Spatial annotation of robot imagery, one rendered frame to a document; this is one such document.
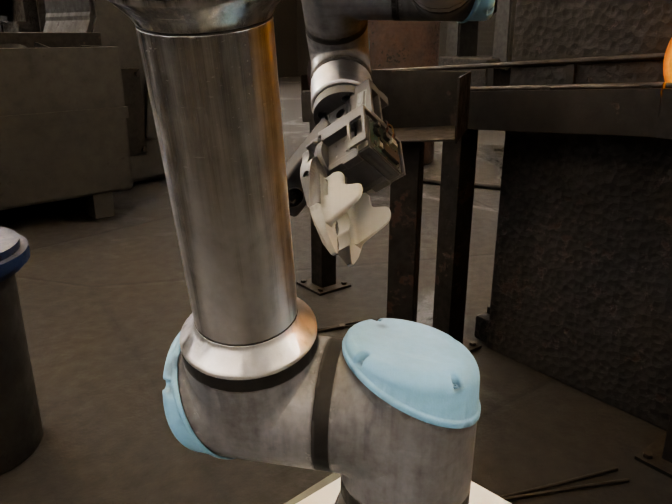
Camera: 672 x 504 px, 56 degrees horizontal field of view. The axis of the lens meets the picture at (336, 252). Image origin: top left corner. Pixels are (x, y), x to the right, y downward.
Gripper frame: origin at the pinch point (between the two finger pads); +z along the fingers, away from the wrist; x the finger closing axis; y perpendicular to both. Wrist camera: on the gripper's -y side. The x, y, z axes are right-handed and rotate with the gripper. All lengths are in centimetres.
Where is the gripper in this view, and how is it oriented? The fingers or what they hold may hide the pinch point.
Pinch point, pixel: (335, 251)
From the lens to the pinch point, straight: 63.2
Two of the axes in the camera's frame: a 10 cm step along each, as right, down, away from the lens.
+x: 6.3, 4.5, 6.3
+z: 0.4, 8.0, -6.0
